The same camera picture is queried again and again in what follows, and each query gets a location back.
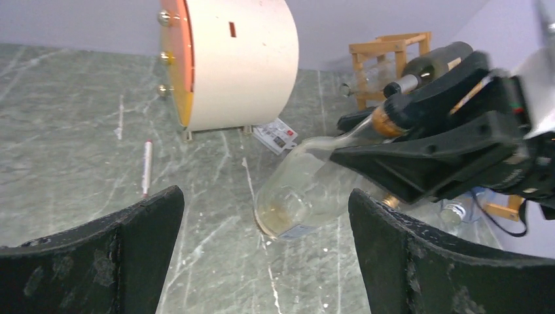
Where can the wooden wine rack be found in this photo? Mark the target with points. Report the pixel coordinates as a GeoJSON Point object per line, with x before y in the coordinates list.
{"type": "Point", "coordinates": [444, 119]}

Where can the dark green labelled wine bottle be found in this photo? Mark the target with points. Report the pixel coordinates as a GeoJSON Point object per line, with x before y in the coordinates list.
{"type": "Point", "coordinates": [428, 67]}

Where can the cream cylindrical drum box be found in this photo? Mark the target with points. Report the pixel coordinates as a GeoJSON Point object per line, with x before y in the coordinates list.
{"type": "Point", "coordinates": [229, 63]}

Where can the brown bottle with gold cap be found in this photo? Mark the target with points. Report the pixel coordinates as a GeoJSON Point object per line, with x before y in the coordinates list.
{"type": "Point", "coordinates": [391, 201]}

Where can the white packaged card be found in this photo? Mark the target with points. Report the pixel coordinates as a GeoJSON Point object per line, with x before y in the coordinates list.
{"type": "Point", "coordinates": [277, 136]}

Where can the small clear bottle blue cap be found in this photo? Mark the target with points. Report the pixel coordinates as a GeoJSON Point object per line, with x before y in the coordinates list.
{"type": "Point", "coordinates": [465, 208]}

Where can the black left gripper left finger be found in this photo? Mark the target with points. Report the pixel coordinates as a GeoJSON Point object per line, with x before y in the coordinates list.
{"type": "Point", "coordinates": [114, 264]}

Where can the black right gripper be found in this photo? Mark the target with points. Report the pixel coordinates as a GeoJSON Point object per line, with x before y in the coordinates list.
{"type": "Point", "coordinates": [529, 143]}

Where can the large clear glass bottle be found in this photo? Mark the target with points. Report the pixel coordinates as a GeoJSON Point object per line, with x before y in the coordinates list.
{"type": "Point", "coordinates": [308, 190]}

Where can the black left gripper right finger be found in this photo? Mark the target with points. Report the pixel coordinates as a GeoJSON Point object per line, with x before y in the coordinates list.
{"type": "Point", "coordinates": [411, 267]}

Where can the white pen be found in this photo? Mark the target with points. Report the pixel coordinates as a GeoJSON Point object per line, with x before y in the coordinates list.
{"type": "Point", "coordinates": [147, 168]}

